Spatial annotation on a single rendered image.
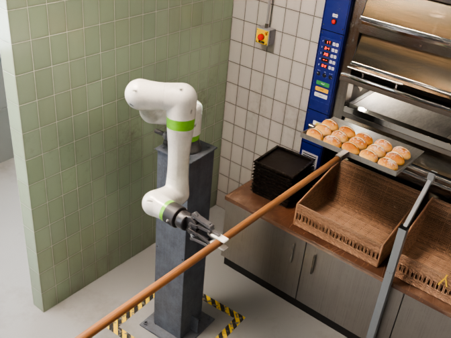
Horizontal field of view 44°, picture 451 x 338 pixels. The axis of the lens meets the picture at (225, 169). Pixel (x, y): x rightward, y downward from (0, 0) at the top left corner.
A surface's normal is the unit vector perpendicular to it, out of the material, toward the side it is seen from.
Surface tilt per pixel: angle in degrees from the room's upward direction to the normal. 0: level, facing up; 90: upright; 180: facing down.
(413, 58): 70
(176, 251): 90
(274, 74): 90
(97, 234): 90
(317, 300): 90
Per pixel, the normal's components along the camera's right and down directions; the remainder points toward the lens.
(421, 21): -0.56, 0.04
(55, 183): 0.77, 0.38
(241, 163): -0.63, 0.36
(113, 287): 0.08, -0.85
